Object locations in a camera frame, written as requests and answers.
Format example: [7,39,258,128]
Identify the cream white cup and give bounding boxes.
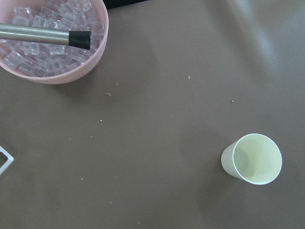
[221,134,283,185]

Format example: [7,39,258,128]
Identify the steel muddler black tip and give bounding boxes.
[0,23,91,50]

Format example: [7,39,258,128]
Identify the pink bowl of ice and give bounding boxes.
[0,0,109,84]

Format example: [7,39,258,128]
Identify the white wire drying rack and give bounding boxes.
[0,147,14,175]

